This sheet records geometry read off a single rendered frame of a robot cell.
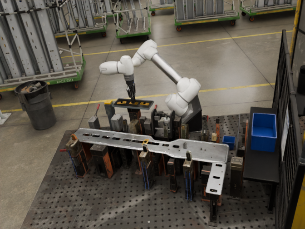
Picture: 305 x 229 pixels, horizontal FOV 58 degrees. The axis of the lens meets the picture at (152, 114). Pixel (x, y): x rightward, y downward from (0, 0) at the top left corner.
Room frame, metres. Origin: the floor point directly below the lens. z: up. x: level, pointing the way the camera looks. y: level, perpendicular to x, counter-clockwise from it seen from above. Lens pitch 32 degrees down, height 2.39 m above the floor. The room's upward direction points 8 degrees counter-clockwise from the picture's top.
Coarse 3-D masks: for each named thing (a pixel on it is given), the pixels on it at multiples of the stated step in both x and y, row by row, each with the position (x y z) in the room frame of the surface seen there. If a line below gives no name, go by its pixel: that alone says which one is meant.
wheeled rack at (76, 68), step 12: (0, 12) 5.70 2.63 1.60; (24, 12) 5.48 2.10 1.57; (60, 12) 5.21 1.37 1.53; (72, 12) 6.13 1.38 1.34; (60, 48) 6.08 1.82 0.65; (84, 60) 6.13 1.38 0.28; (36, 72) 5.74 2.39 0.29; (60, 72) 5.52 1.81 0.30; (72, 72) 5.48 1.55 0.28; (12, 84) 5.26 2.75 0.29; (48, 84) 5.16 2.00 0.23; (72, 84) 5.20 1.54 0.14; (0, 96) 5.22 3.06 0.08
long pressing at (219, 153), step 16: (80, 128) 2.16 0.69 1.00; (112, 144) 1.85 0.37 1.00; (128, 144) 1.81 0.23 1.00; (160, 144) 1.75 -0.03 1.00; (176, 144) 1.72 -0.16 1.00; (192, 144) 1.70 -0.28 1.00; (208, 144) 1.67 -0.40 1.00; (224, 144) 1.64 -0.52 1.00; (208, 160) 1.49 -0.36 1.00; (224, 160) 1.47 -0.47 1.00
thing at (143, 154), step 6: (144, 156) 1.58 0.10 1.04; (144, 162) 1.57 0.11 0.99; (150, 162) 1.64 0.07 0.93; (144, 168) 1.60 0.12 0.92; (150, 168) 1.64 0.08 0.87; (144, 174) 1.60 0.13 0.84; (150, 174) 1.62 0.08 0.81; (144, 180) 1.59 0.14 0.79; (150, 180) 1.60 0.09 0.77; (144, 186) 1.60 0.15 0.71; (150, 186) 1.58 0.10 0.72
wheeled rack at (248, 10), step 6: (240, 6) 9.21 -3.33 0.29; (246, 6) 9.13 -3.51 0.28; (252, 6) 9.02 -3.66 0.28; (264, 6) 8.80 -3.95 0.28; (270, 6) 8.57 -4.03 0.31; (276, 6) 8.56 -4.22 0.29; (282, 6) 8.50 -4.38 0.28; (288, 6) 8.31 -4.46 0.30; (294, 6) 8.31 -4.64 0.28; (246, 12) 8.52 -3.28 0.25; (258, 12) 8.25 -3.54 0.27; (264, 12) 8.23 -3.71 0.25; (270, 12) 8.22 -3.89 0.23; (252, 18) 8.33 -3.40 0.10
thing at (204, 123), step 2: (202, 114) 1.78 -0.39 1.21; (204, 114) 1.78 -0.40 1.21; (206, 114) 1.77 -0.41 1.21; (202, 116) 1.77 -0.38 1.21; (204, 116) 1.75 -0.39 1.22; (206, 116) 1.76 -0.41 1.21; (202, 118) 1.74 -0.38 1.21; (204, 118) 1.74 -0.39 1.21; (206, 118) 1.75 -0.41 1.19; (202, 120) 1.76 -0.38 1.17; (204, 120) 1.77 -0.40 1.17; (206, 120) 1.75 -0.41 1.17; (202, 122) 1.76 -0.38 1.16; (204, 122) 1.76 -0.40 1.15; (206, 122) 1.75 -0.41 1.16; (202, 124) 1.76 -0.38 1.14; (204, 124) 1.76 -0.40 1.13; (206, 124) 1.75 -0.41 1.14; (202, 126) 1.75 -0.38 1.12; (204, 126) 1.76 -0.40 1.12; (206, 126) 1.74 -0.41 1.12; (202, 128) 1.75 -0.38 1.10; (204, 128) 1.76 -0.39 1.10; (206, 128) 1.74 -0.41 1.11; (202, 130) 1.75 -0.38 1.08; (206, 130) 1.74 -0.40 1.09; (202, 132) 1.75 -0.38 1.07; (206, 132) 1.74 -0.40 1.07; (202, 134) 1.74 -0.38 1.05; (206, 134) 1.73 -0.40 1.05
